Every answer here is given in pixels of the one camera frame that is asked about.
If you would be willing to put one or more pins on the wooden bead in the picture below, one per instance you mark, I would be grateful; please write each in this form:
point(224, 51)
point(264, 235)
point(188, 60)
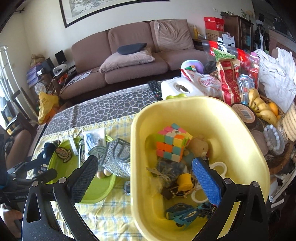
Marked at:
point(99, 175)
point(107, 172)

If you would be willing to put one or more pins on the blue snack packet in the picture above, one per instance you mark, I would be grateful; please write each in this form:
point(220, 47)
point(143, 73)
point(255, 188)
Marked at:
point(246, 87)

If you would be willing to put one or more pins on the brown lidded jar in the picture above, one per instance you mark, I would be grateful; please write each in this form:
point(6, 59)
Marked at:
point(242, 111)

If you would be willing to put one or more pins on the dark blue cushion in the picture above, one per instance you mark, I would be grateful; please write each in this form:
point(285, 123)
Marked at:
point(131, 48)

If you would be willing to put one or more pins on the beige plush toy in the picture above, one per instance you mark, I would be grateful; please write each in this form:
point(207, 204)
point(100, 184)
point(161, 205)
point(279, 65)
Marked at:
point(201, 145)

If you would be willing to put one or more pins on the silver mesh pouch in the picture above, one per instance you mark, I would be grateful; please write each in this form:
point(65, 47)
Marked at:
point(118, 157)

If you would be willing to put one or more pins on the white grey appliance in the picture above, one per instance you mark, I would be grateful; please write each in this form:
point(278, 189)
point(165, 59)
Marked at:
point(60, 69)

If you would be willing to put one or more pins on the gold metal trinket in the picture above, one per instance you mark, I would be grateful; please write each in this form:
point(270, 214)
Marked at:
point(182, 193)

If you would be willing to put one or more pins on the brown sofa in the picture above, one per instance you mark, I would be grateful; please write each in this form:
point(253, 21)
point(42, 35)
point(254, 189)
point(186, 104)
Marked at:
point(92, 46)

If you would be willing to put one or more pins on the blue plastic toy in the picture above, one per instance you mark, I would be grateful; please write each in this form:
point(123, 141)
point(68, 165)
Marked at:
point(182, 215)

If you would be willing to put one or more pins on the stack of blue boxes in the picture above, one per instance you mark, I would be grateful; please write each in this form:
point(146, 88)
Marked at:
point(34, 74)

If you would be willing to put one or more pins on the upright beige cushion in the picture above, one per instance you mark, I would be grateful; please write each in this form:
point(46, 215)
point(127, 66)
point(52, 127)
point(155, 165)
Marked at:
point(173, 34)

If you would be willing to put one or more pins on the wicker basket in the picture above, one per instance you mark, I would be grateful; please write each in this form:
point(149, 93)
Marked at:
point(279, 160)

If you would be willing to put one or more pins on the cardboard box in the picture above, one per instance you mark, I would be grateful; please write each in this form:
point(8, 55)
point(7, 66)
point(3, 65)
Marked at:
point(214, 34)

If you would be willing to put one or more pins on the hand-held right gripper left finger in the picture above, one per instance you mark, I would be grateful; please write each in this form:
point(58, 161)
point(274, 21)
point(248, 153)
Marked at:
point(84, 183)

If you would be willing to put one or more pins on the navy flower knit hat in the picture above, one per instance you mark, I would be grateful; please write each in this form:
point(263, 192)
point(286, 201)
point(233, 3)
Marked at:
point(47, 150)

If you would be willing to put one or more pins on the red foil packet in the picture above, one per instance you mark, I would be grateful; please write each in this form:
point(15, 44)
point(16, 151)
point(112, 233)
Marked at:
point(247, 62)

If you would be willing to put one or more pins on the black speaker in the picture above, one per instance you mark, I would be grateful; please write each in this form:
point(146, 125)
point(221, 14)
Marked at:
point(60, 57)

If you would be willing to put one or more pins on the pencil lead case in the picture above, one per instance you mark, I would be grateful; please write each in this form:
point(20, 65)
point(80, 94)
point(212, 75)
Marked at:
point(73, 146)

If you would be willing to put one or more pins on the purple white container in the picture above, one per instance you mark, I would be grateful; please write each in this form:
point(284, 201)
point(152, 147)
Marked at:
point(192, 64)

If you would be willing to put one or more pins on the green plastic item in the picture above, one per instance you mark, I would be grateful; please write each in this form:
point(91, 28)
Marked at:
point(175, 96)

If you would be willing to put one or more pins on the green label snack bag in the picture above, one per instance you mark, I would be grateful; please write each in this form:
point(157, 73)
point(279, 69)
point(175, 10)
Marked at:
point(222, 55)

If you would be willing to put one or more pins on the white red snack bag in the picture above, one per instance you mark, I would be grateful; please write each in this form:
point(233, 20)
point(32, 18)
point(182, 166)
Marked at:
point(203, 85)

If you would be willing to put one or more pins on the black remote control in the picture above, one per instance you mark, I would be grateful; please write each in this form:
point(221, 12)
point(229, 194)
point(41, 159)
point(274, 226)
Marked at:
point(155, 89)

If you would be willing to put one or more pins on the orange fruit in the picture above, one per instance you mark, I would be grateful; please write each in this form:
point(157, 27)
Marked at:
point(274, 109)

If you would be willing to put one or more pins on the wooden cabinet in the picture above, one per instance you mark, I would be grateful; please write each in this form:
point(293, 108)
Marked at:
point(238, 30)

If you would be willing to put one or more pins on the dark bag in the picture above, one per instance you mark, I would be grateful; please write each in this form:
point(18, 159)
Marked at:
point(171, 168)

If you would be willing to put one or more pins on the embroidered crest patch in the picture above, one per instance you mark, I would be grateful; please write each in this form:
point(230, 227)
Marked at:
point(63, 154)

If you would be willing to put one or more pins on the banana bunch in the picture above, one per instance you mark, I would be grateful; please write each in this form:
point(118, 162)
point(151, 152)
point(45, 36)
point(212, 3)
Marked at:
point(263, 109)

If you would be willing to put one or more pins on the yellow spool toy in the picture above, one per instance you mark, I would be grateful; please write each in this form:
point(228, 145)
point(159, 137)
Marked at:
point(185, 182)

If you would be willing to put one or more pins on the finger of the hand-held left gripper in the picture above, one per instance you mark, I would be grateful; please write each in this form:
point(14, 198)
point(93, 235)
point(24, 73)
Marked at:
point(48, 174)
point(20, 167)

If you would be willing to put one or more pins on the red patterned snack bag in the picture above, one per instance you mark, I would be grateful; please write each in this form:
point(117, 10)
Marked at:
point(229, 83)

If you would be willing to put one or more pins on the pastel puzzle cube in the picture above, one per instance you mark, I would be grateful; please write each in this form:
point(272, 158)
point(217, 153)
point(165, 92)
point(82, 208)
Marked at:
point(173, 143)

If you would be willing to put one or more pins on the yellow plastic bag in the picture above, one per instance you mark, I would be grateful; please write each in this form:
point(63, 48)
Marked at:
point(47, 104)

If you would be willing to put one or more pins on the grey stone pattern cloth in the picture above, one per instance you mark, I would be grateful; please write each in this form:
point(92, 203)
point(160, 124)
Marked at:
point(104, 109)

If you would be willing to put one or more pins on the yellow plastic tub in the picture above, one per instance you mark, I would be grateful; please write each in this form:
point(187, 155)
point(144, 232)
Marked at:
point(231, 120)

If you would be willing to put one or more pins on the biscuit packet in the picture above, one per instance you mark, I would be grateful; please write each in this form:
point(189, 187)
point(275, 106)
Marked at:
point(289, 122)

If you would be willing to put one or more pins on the white crumpled cloth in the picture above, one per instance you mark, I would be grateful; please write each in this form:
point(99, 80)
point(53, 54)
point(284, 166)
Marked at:
point(277, 74)

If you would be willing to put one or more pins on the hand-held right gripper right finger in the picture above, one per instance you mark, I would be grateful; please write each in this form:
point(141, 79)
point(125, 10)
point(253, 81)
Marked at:
point(205, 183)

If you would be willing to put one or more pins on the person's left hand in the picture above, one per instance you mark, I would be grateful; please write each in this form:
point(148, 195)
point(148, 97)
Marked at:
point(9, 220)

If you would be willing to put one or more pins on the green plastic tray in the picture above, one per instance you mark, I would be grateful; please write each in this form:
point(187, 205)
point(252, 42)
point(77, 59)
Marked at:
point(101, 187)

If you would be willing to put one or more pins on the red box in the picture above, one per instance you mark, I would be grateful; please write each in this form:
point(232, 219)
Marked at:
point(214, 23)

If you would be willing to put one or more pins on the yellow checked tablecloth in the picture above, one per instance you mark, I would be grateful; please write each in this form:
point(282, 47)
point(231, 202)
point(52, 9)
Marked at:
point(115, 220)

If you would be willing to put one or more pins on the framed wall picture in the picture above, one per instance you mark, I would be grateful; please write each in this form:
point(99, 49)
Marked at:
point(104, 9)

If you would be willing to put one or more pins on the wooden chair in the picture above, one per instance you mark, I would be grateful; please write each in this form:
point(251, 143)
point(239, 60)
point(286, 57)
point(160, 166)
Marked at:
point(20, 143)

